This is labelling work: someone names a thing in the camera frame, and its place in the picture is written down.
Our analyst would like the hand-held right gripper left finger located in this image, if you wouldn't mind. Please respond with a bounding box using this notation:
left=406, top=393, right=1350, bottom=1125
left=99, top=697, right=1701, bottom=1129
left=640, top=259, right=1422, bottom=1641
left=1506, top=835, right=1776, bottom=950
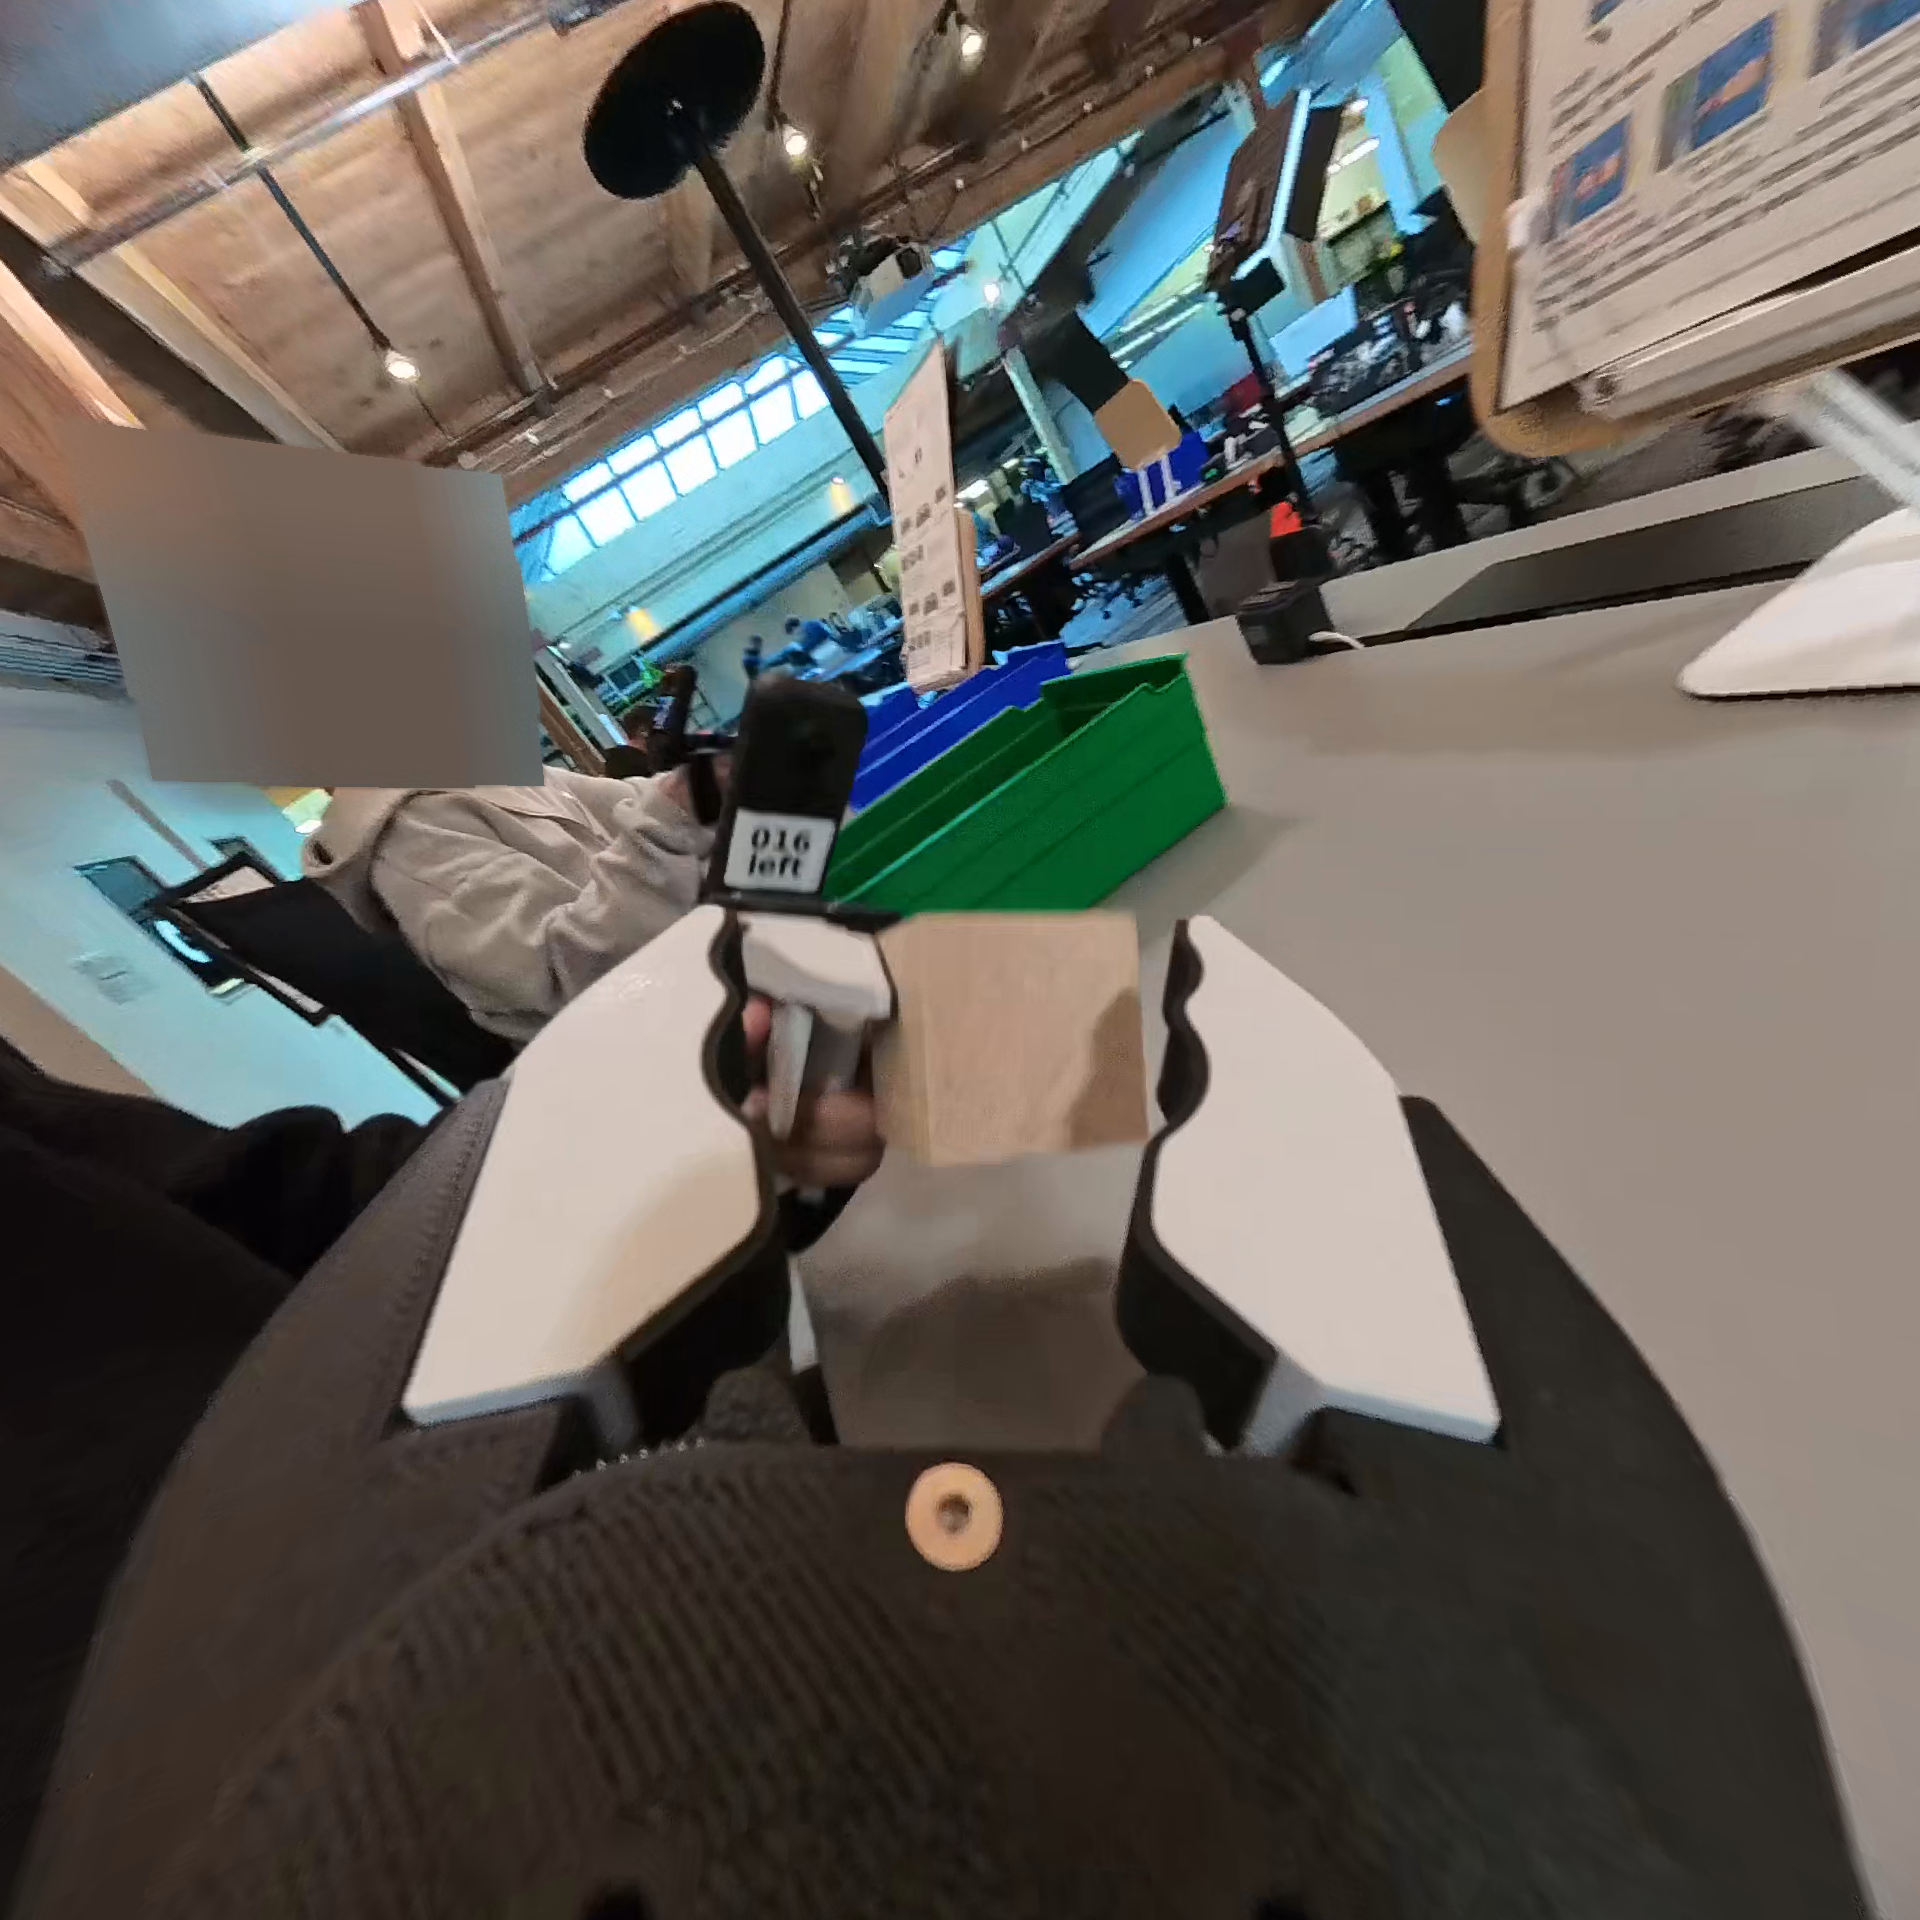
left=399, top=899, right=790, bottom=1453

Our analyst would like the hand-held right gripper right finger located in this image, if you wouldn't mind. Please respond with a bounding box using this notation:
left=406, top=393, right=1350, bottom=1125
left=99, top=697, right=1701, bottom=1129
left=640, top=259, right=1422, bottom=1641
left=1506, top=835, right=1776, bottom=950
left=1115, top=919, right=1506, bottom=1458

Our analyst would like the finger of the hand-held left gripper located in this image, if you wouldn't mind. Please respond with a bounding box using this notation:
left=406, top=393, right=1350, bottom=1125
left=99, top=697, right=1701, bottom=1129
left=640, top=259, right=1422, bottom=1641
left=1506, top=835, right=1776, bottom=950
left=737, top=923, right=901, bottom=1153

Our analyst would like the large wooden block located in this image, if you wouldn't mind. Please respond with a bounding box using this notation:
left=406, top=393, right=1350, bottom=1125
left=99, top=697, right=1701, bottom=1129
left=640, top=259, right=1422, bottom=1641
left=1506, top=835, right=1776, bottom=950
left=870, top=907, right=1154, bottom=1169

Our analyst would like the green plastic bin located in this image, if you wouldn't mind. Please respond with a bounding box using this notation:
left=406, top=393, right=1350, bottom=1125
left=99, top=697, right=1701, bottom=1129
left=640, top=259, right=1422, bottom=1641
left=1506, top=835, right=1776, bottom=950
left=817, top=652, right=1229, bottom=919

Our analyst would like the person's left hand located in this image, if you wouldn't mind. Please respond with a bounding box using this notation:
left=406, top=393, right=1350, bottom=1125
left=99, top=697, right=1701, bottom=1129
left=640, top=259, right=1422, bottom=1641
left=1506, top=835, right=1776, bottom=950
left=737, top=997, right=889, bottom=1189

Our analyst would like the black hand-held device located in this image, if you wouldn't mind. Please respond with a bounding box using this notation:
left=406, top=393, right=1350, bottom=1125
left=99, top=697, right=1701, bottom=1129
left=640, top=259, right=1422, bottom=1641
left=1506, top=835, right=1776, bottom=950
left=642, top=662, right=737, bottom=825

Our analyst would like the stack of blue bins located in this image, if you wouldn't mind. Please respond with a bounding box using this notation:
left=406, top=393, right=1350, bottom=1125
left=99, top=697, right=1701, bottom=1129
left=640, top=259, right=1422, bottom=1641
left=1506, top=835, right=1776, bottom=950
left=847, top=643, right=1072, bottom=819

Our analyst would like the black office chair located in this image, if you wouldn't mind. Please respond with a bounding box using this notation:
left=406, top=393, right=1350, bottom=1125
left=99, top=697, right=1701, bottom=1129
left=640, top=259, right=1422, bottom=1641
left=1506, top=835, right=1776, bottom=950
left=153, top=845, right=512, bottom=1113

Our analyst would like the white ceiling projector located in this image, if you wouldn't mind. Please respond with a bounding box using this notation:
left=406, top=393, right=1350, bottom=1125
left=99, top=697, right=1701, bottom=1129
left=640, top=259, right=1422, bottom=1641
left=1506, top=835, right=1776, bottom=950
left=839, top=239, right=936, bottom=319

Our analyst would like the stack of black batteries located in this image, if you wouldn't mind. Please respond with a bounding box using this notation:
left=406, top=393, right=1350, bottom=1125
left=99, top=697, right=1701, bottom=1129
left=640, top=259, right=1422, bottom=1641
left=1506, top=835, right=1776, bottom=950
left=1238, top=575, right=1336, bottom=662

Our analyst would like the black pole with round disc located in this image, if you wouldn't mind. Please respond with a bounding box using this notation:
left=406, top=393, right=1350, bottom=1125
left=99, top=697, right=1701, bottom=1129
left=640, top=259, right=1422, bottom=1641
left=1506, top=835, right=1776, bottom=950
left=581, top=0, right=889, bottom=491

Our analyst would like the white tablet stand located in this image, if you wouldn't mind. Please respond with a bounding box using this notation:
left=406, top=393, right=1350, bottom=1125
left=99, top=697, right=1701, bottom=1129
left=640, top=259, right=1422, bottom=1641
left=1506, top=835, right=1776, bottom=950
left=1506, top=193, right=1920, bottom=697

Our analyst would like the black tripod with monitor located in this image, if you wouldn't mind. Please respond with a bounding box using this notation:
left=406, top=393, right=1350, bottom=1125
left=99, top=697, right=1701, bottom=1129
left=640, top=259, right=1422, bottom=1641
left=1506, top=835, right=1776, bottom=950
left=1203, top=79, right=1350, bottom=601

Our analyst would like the instruction sheet on stand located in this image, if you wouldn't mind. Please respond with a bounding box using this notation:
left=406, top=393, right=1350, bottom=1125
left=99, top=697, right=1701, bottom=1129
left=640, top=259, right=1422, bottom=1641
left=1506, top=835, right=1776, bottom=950
left=1433, top=0, right=1920, bottom=460

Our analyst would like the illustrated instruction sheet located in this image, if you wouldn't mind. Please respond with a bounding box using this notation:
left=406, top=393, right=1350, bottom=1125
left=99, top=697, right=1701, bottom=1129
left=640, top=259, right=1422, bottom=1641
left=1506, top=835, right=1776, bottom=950
left=1500, top=0, right=1920, bottom=411

